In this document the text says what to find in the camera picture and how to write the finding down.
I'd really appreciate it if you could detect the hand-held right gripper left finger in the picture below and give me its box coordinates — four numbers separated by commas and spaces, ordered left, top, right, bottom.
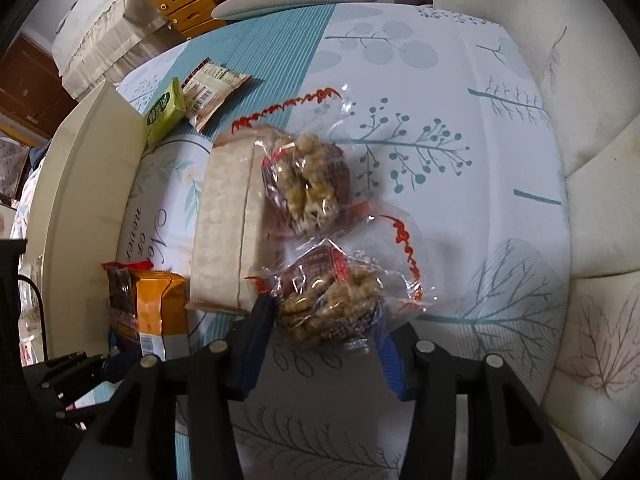
62, 292, 281, 480

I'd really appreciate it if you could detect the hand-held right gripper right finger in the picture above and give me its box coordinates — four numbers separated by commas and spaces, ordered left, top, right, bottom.
375, 322, 583, 480

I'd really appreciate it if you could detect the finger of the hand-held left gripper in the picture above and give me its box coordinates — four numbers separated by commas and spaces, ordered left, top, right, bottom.
22, 352, 123, 423

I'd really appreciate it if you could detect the clear nut packet red trim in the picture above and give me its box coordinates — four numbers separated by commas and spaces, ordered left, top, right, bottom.
232, 85, 371, 236
245, 215, 436, 356

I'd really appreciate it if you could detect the orange snack packet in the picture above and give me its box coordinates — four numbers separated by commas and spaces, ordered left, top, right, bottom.
101, 261, 193, 363

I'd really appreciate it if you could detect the beige cracker packet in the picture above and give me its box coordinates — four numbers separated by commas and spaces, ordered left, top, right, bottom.
185, 125, 296, 313

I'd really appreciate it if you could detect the white plastic bin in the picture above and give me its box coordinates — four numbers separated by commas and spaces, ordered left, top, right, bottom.
25, 80, 161, 361

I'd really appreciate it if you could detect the green snack packet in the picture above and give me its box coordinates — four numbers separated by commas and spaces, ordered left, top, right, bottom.
144, 77, 187, 153

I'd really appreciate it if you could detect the brown striped snack packet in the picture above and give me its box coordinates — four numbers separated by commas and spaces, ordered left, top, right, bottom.
181, 60, 252, 133

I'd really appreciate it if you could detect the teal leaf print tablecloth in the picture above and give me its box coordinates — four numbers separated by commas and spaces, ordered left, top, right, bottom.
107, 2, 573, 480

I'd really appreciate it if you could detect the brown wooden door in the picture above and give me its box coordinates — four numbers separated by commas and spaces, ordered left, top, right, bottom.
0, 32, 81, 138

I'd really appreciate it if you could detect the cream floral curtain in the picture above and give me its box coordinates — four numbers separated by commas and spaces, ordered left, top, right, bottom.
430, 0, 640, 480

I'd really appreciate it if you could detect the black cable loop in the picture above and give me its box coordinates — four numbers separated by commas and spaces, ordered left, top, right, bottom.
17, 272, 49, 366

